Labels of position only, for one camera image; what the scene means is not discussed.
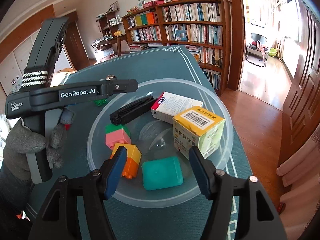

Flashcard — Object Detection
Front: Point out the yellow orange toy brick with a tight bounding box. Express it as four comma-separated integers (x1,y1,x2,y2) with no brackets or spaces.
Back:
110,142,142,179

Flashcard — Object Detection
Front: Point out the pink green toy brick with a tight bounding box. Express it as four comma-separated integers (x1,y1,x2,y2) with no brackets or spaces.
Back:
105,124,131,150

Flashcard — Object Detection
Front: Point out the teal plastic case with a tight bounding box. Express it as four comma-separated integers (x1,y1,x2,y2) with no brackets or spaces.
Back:
142,157,184,191

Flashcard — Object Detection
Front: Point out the yellow ointment box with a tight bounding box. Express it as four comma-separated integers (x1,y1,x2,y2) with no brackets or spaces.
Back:
172,106,225,159

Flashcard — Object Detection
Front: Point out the black hair comb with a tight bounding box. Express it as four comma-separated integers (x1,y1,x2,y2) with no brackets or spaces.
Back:
110,95,157,125

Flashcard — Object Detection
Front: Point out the white red medicine box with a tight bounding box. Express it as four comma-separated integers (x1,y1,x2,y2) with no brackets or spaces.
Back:
150,92,203,124

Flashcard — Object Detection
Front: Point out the grey gloved left hand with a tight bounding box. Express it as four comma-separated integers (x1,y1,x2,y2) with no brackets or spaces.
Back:
1,108,74,182

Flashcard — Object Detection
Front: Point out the white sliding wardrobe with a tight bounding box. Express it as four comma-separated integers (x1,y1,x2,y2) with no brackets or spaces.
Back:
0,28,73,95

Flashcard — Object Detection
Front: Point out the pink curtain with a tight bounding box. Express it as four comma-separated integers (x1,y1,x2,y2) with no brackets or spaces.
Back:
276,127,319,239

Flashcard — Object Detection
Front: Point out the clear plastic bowl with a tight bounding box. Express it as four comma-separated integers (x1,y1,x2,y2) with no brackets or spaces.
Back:
87,79,233,209

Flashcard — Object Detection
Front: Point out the small wooden shelf desk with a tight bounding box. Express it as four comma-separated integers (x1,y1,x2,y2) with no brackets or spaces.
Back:
91,1,127,62

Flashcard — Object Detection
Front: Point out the brown wooden door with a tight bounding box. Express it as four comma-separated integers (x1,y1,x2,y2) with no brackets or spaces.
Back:
278,0,319,165

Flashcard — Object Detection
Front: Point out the black chair in hallway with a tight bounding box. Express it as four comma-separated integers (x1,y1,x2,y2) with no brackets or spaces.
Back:
245,33,268,67

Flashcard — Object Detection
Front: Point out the large wooden bookshelf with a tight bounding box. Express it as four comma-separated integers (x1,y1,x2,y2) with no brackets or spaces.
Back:
122,0,232,95

